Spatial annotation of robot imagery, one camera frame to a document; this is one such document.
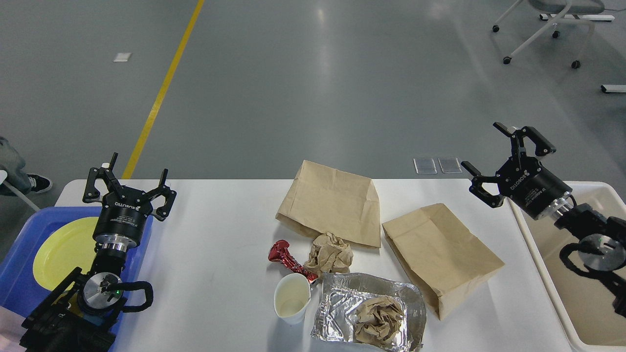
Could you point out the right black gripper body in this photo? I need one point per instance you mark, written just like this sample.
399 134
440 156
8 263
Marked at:
530 185

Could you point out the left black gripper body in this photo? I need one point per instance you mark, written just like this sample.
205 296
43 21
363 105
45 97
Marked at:
121 223

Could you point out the yellow plastic plate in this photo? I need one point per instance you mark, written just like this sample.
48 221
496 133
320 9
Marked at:
69 247

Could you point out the large brown paper bag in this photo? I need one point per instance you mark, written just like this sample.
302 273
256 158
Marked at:
325 200

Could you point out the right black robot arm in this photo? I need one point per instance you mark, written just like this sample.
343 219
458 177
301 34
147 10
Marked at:
600 250

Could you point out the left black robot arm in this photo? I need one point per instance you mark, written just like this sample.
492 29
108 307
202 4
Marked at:
80 312

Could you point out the right floor outlet plate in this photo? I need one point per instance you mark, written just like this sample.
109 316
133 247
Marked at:
450 165

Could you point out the floor outlet plate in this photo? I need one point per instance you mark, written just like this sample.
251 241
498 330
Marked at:
450 165
425 166

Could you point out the black white sneaker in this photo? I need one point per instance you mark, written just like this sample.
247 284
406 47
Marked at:
39 184

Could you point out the left floor outlet plate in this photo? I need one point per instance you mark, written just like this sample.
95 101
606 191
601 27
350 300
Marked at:
425 166

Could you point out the white bar on floor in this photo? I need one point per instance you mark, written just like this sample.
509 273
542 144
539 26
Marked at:
613 89

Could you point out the person leg in jeans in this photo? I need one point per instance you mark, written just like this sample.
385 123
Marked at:
13 164

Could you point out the white plastic bin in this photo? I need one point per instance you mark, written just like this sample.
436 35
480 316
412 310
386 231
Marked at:
584 306

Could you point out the blue plastic tray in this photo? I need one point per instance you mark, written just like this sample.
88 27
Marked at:
20 293

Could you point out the red foil wrapper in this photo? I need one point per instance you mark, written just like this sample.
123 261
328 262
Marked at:
279 253

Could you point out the office chair with castors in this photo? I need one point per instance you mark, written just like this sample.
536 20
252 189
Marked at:
560 12

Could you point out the white paper cup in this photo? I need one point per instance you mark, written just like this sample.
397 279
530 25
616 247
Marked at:
291 298

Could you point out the crumpled brown paper ball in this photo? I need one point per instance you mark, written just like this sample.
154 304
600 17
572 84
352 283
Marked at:
329 254

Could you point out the crumpled paper in tray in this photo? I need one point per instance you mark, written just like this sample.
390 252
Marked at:
378 321

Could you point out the aluminium foil tray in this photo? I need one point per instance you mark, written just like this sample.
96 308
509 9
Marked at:
341 295

